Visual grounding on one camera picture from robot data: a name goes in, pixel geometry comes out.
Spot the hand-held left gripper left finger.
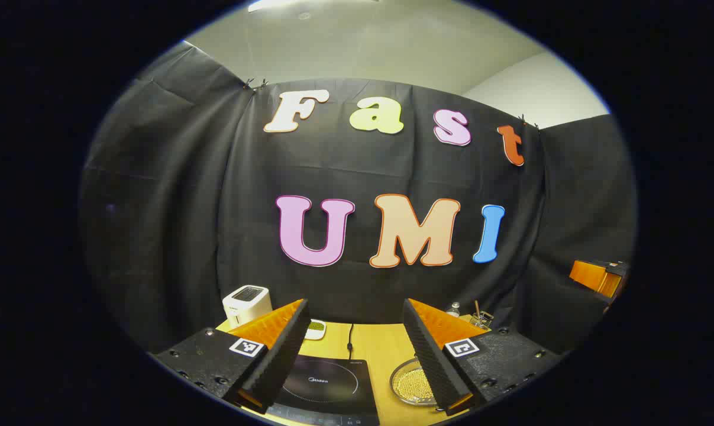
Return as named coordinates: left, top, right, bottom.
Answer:
left=150, top=299, right=311, bottom=415

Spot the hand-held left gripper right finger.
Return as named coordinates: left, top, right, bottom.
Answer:
left=403, top=298, right=570, bottom=417

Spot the stainless steel pot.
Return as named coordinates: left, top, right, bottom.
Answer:
left=390, top=357, right=438, bottom=407

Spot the black induction cooktop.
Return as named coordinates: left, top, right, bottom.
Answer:
left=266, top=354, right=381, bottom=426

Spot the pile of yellow soybeans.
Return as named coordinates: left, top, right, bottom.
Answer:
left=393, top=367, right=435, bottom=404

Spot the white toaster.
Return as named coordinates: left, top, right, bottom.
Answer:
left=222, top=285, right=273, bottom=330

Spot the black backdrop cloth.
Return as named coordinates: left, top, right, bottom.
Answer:
left=79, top=41, right=638, bottom=356

